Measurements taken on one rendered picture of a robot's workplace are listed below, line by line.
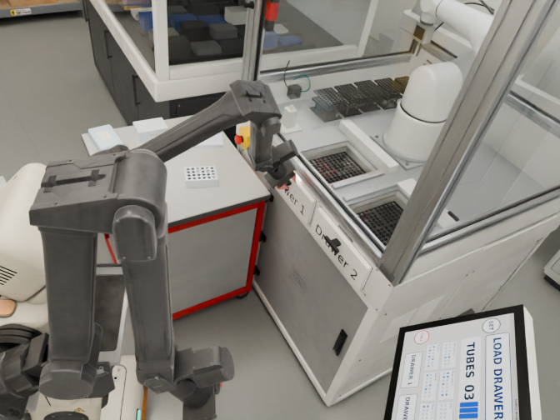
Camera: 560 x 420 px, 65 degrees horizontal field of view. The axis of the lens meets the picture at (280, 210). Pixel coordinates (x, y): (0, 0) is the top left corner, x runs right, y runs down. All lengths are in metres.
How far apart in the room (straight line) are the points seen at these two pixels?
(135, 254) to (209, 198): 1.24
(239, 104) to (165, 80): 1.23
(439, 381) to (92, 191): 0.84
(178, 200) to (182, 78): 0.68
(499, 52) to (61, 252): 0.81
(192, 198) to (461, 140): 1.04
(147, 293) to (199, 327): 1.66
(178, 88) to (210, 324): 1.14
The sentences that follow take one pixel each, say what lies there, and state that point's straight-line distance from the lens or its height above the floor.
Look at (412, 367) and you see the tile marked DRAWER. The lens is 1.14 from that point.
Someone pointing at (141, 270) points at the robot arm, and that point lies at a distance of 0.56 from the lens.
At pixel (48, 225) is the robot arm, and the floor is 1.59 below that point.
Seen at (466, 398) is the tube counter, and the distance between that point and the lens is 1.04.
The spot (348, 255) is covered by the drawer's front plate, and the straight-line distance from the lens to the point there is 1.43.
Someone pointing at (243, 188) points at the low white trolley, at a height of 0.76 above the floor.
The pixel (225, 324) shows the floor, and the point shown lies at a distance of 2.26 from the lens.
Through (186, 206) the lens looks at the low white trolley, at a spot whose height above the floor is 0.76.
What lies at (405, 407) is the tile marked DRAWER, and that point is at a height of 1.00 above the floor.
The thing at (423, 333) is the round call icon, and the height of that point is 1.02.
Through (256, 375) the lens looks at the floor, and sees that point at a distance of 2.15.
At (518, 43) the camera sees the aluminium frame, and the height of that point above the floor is 1.67.
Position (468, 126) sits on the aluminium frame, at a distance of 1.02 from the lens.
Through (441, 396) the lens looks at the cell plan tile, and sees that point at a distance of 1.07.
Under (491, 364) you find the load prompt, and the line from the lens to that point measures 1.06.
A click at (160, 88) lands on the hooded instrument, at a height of 0.87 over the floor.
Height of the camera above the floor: 1.94
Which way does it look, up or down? 44 degrees down
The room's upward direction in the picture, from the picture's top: 11 degrees clockwise
